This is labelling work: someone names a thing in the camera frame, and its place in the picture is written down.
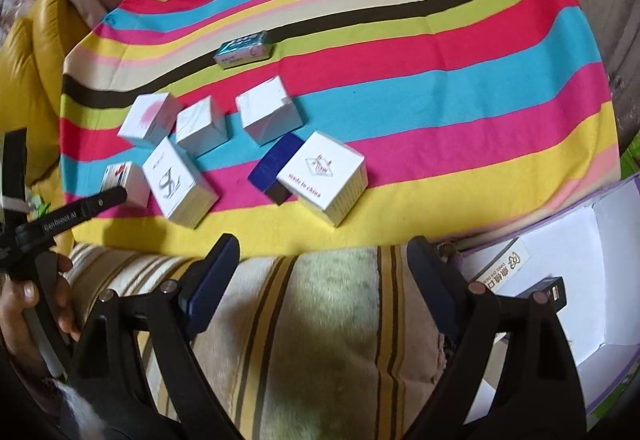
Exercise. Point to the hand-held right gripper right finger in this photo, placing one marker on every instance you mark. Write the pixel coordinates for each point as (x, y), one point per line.
(435, 290)

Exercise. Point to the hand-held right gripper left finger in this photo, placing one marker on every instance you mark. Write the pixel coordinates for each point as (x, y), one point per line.
(212, 285)

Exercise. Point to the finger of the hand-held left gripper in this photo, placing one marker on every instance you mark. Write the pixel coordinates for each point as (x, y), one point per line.
(102, 201)

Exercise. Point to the white box with black letters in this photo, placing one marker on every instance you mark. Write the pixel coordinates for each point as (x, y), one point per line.
(500, 265)

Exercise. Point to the black box with gold print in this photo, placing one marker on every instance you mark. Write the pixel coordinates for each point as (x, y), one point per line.
(550, 292)

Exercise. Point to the small white cube box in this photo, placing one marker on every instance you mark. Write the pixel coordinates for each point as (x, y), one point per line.
(270, 115)
(202, 125)

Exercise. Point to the purple and white box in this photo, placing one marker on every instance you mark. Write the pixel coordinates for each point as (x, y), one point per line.
(575, 245)

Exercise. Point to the teal foil box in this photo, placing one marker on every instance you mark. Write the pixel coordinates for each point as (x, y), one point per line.
(245, 49)

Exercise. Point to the person's left hand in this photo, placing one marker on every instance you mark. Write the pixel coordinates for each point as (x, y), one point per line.
(20, 297)

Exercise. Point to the green leafy object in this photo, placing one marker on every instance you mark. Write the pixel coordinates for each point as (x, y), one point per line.
(41, 208)

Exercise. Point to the white medicine box red mark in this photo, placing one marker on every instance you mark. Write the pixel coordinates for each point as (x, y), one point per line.
(125, 177)

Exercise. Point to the tall white box grey letters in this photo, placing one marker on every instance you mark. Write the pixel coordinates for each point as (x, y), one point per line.
(172, 180)

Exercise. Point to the white box with pink mark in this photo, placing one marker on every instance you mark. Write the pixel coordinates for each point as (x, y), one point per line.
(147, 118)

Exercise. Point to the beige brown striped cushion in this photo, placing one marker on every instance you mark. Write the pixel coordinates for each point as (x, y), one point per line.
(325, 345)

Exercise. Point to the dark blue box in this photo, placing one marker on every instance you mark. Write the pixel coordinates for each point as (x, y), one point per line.
(275, 165)

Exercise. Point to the white box with red print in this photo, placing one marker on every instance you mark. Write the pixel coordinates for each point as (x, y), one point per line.
(320, 175)

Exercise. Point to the yellow leather sofa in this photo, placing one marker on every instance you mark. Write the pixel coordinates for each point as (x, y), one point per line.
(30, 60)

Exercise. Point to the white fluffy fabric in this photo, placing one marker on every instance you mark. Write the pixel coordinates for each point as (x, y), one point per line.
(75, 405)

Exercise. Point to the multicolour striped cloth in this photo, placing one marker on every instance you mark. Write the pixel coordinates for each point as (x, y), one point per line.
(450, 70)

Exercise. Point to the green cartoon play mat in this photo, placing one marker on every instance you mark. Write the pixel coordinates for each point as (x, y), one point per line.
(634, 160)

